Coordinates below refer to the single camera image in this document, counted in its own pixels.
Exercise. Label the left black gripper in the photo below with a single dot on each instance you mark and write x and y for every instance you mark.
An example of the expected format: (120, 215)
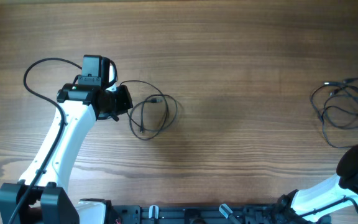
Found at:
(125, 104)

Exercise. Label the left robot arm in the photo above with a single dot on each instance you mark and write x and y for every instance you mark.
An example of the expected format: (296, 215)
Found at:
(40, 195)

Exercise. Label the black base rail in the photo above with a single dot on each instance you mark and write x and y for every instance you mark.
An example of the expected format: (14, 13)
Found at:
(248, 214)

